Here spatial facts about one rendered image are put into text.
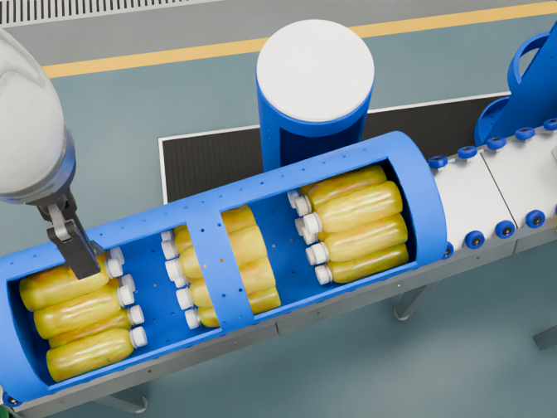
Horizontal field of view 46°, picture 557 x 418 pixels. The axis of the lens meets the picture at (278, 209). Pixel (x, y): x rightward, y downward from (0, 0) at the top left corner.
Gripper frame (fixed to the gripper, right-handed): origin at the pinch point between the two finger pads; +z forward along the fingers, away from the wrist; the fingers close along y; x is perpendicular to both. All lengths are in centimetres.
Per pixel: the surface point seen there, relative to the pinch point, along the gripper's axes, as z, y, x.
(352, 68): 67, -24, 63
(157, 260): 69, 2, 5
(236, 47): 186, -84, 63
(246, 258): 48, 10, 21
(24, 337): 66, 8, -26
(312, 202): 52, 4, 38
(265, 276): 51, 15, 24
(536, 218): 62, 25, 87
